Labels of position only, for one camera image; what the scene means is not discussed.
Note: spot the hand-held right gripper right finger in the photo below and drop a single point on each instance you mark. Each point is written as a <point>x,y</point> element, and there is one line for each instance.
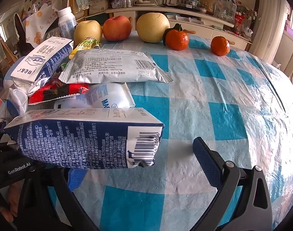
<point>207,163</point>

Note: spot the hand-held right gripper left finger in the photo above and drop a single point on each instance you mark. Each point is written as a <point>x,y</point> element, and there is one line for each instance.
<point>75,179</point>

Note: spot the blue white milk carton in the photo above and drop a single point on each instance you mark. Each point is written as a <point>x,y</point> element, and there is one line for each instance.
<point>76,137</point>

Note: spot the white tissue packet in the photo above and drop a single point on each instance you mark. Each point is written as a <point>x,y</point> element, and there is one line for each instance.
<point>18,101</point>

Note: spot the red snack packet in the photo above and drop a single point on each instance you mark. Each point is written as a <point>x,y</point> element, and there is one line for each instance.
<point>57,92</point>

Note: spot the white pouch with blue print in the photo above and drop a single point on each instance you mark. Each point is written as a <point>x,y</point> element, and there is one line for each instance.
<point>108,97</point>

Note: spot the dark foil snack bag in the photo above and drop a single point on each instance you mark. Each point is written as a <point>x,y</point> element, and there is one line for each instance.
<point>38,62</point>

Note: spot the white wet wipes packet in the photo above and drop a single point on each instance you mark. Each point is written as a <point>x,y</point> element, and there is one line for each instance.
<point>112,66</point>

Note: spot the yellow green snack packet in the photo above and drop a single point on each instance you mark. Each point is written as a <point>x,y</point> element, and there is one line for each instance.
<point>85,44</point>

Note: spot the person's left hand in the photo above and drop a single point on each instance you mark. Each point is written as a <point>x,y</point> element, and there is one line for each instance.
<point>13,199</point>

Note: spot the blue white checked tablecloth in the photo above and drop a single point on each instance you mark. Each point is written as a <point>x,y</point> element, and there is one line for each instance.
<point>185,113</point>

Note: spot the white cloth with orange print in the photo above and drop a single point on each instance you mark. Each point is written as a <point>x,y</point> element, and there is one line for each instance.
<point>36,28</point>

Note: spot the yellow apple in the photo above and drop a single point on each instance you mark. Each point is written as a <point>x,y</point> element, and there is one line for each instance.
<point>152,27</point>
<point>87,32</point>

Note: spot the yellow apple right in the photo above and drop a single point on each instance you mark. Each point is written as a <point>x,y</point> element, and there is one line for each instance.
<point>152,27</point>

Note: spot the large white milk bottle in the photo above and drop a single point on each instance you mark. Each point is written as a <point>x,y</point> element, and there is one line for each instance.
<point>66,21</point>

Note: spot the white curtain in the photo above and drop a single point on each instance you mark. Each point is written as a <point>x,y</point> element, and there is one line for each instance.
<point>269,28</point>

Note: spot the cream television cabinet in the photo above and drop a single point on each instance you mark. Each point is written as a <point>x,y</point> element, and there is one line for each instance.
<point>197,15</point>

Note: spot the clear plastic bag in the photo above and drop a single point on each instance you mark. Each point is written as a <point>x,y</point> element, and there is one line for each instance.
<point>224,9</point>

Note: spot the red apple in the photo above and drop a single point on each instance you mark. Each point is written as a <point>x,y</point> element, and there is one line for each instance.
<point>117,28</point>

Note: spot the brown paper bag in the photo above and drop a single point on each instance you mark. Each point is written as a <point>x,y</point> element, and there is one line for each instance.
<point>207,4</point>

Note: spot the cardboard box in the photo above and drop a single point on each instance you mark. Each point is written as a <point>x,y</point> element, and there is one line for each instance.
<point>98,6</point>

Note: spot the cluster of small bottles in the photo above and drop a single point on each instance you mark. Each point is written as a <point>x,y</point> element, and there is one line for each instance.
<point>122,3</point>

